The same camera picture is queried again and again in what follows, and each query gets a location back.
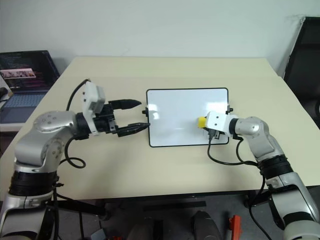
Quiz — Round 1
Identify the dark rounded shape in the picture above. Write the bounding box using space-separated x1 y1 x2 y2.
191 210 221 240

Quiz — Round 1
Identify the black-framed whiteboard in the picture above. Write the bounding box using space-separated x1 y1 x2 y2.
145 87 230 148

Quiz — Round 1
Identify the open grey laptop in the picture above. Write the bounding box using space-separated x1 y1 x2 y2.
0 50 61 125

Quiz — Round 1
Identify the black metal table frame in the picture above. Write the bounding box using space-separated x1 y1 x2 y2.
46 186 320 219

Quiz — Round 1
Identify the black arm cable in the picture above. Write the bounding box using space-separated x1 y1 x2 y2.
206 134 270 237
56 78 91 169

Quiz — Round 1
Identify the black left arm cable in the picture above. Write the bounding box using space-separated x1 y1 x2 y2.
56 78 91 169

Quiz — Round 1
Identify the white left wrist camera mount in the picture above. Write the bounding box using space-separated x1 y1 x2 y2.
81 81 106 137

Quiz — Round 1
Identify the grey flat object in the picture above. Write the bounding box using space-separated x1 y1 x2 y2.
90 228 107 240

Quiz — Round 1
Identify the yellow whiteboard eraser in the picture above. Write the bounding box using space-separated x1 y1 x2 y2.
196 116 208 129

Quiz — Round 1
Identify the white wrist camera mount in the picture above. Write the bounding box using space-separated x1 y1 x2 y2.
204 111 232 137
81 81 106 137

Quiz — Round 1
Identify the red clamp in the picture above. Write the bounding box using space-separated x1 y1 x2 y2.
228 214 242 240

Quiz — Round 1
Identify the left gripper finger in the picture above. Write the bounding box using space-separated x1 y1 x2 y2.
107 99 142 111
115 122 151 138

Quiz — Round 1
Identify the black office chair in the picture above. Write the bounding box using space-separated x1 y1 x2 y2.
283 16 320 119

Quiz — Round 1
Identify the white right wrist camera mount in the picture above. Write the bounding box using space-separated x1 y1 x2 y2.
204 111 232 137

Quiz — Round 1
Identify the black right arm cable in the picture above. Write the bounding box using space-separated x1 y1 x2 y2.
206 134 270 237

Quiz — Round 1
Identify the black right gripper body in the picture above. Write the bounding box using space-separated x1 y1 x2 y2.
203 127 226 143

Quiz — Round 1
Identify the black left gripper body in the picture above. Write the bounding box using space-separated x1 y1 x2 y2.
93 102 119 135

